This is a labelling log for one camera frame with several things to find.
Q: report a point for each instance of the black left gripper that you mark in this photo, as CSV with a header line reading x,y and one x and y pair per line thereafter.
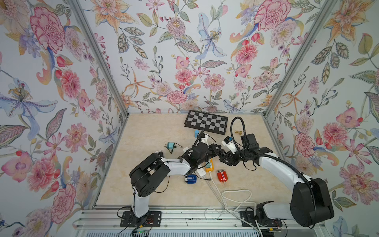
x,y
212,147

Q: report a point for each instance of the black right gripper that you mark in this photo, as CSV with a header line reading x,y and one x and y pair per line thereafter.
x,y
229,157

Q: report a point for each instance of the orange power strip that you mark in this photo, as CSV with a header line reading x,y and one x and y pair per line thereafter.
x,y
209,166

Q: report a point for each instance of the teal usb charger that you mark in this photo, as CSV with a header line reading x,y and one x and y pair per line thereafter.
x,y
170,145

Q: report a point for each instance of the white power strip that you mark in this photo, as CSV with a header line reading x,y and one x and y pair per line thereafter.
x,y
201,172

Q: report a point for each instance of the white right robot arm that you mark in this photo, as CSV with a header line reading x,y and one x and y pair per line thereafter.
x,y
310,202

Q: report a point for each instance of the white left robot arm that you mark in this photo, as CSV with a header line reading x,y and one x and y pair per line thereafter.
x,y
151,172

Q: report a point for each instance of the light blue cylinder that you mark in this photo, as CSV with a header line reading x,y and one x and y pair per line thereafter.
x,y
196,133

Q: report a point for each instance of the black silver chessboard box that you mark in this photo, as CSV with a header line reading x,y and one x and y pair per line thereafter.
x,y
205,121

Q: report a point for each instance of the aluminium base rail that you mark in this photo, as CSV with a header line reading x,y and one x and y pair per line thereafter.
x,y
105,221

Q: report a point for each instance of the aluminium frame post left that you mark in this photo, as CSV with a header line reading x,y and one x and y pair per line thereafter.
x,y
97,53

